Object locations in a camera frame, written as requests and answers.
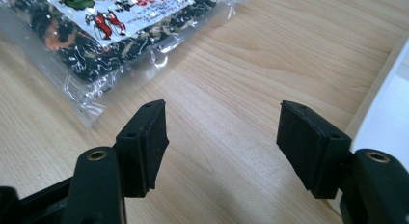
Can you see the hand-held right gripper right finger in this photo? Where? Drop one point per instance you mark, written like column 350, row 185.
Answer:
column 310, row 153

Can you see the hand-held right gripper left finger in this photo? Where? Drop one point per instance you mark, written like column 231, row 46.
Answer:
column 143, row 153

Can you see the clear bag of dried food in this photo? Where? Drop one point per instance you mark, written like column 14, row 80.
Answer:
column 96, row 34

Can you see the white board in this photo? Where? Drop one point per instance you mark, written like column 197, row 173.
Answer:
column 384, row 121

